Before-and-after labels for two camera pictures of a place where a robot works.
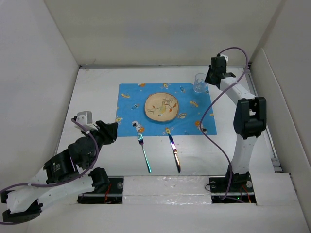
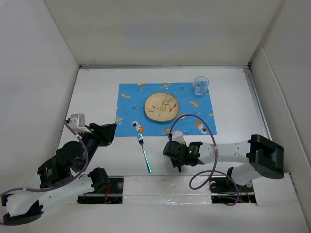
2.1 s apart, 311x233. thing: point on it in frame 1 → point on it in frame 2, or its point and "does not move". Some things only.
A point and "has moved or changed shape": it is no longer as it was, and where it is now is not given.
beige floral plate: [161, 107] does not move
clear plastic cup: [200, 83] has moved or changed shape
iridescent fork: [141, 142] does not move
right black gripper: [209, 79] → [176, 162]
